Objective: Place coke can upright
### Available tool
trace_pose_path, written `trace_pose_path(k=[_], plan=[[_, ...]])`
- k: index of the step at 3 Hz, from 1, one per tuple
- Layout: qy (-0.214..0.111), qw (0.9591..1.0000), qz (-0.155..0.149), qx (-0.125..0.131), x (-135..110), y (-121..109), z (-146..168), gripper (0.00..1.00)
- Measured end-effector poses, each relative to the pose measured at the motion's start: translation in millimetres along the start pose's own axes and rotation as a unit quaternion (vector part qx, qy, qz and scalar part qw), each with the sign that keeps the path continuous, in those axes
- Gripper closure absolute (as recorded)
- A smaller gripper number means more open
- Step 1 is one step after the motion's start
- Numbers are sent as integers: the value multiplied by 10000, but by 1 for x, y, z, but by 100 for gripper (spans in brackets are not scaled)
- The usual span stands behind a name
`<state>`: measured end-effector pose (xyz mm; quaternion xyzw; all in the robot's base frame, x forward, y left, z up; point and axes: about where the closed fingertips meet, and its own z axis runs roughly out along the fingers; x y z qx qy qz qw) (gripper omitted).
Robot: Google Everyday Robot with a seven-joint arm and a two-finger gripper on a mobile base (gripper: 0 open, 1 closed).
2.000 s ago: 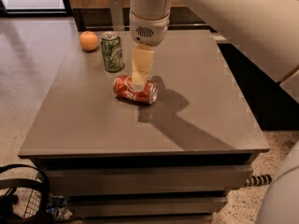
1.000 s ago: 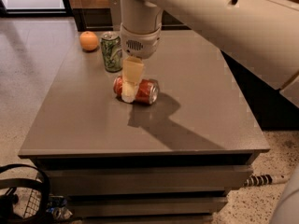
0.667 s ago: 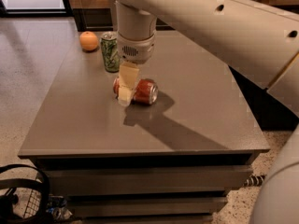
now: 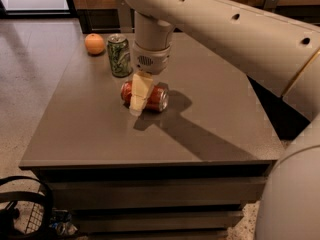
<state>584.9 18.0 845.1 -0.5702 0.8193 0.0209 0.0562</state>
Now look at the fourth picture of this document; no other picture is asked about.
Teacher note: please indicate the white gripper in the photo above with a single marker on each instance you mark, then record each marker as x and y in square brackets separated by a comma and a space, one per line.
[151, 60]

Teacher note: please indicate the red coke can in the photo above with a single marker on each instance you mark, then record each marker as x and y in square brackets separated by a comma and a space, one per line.
[157, 101]

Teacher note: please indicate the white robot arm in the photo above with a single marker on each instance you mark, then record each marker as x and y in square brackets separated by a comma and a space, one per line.
[280, 54]

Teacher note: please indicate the green soda can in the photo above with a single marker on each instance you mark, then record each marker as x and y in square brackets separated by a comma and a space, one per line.
[119, 55]

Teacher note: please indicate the orange fruit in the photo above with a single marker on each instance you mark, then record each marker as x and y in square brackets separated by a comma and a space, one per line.
[94, 44]

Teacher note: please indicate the grey drawer cabinet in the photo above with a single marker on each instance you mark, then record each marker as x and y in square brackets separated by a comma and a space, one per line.
[183, 174]

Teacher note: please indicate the crumpled plastic wrapper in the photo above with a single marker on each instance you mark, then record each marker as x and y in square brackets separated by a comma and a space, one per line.
[61, 222]

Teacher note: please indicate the left metal bracket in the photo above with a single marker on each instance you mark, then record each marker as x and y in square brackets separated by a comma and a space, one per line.
[124, 16]

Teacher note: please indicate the metal bracket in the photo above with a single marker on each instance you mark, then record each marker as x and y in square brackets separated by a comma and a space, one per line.
[124, 16]
[270, 5]

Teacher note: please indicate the right metal bracket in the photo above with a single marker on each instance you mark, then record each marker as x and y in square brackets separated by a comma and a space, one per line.
[270, 5]

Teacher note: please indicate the wire basket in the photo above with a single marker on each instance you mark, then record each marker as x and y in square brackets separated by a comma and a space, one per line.
[35, 219]

